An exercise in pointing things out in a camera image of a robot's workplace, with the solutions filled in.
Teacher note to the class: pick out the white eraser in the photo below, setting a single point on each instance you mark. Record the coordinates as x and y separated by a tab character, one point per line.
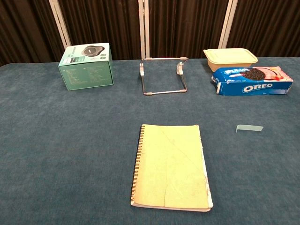
250	128

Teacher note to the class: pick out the yellow spiral notebook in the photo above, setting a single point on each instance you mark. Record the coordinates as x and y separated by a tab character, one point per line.
171	164

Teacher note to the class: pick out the green speaker product box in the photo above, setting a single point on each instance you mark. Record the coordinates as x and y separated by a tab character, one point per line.
86	72

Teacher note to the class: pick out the blue felt table cover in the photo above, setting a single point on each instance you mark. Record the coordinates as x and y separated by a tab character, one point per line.
70	140

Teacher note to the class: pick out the cream lidded plastic container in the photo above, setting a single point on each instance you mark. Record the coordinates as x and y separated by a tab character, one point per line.
228	57

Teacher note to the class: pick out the dark pleated curtain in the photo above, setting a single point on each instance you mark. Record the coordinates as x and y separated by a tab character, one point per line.
105	23

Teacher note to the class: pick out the blue Oreo cookie box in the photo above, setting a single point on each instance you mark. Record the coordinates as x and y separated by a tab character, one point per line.
255	87

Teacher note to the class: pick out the white screen frame post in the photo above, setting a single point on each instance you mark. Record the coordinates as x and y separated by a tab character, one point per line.
60	23
227	23
144	28

